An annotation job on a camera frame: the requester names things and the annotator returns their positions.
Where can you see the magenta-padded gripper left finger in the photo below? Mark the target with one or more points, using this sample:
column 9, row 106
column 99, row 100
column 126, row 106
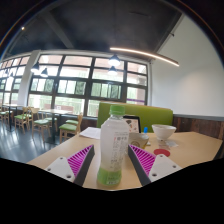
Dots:
column 60, row 168

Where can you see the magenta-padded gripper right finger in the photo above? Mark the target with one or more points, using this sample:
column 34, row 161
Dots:
column 163, row 166

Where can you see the clear bottle with green cap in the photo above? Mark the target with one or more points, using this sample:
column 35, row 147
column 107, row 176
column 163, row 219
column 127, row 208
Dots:
column 113, row 140

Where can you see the flat round red coaster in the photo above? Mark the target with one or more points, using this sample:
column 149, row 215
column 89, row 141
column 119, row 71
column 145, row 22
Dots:
column 162, row 153

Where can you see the small white card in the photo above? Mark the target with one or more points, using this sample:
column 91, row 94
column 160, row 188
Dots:
column 171, row 143

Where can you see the beige patterned cup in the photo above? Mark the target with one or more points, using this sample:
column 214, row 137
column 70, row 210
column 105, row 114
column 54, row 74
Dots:
column 140, row 140

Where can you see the white ceramic bowl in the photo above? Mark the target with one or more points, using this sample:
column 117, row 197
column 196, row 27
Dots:
column 164, row 131

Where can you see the blue-capped glue stick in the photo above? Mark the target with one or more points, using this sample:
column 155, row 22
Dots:
column 145, row 130

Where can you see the white paper sheet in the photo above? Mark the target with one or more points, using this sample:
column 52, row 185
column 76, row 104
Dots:
column 90, row 132

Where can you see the wooden chairs with green seats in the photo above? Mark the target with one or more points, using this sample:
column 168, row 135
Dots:
column 41, row 122

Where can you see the green upholstered bench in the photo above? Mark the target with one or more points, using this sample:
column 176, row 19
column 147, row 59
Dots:
column 153, row 115

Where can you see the wooden dining table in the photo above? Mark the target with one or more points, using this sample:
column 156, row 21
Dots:
column 55, row 111

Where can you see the long linear ceiling light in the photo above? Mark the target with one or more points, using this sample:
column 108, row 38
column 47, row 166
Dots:
column 146, row 53

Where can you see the hanging pendant lamps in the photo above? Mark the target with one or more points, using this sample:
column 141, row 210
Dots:
column 114, row 61

